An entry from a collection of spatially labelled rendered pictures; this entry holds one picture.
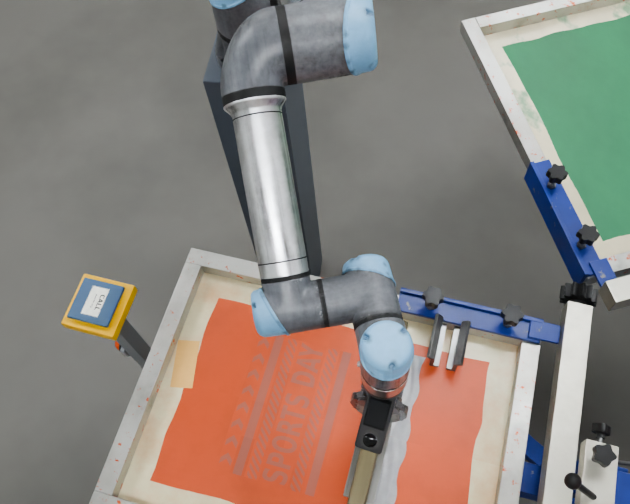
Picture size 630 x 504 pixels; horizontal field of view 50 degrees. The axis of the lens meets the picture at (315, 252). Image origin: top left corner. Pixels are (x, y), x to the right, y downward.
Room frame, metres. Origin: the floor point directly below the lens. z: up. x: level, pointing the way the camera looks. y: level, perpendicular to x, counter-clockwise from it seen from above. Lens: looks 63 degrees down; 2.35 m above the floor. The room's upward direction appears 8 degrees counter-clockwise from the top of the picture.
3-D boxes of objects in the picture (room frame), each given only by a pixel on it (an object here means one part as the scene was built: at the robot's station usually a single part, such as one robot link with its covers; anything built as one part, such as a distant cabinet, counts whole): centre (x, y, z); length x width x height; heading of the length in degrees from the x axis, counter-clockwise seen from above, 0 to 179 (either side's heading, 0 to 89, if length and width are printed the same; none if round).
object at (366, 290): (0.41, -0.06, 1.39); 0.11 x 0.11 x 0.08; 3
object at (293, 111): (1.10, 0.09, 0.60); 0.18 x 0.18 x 1.20; 74
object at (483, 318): (0.49, -0.30, 0.98); 0.30 x 0.05 x 0.07; 68
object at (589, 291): (0.49, -0.53, 1.02); 0.07 x 0.06 x 0.07; 68
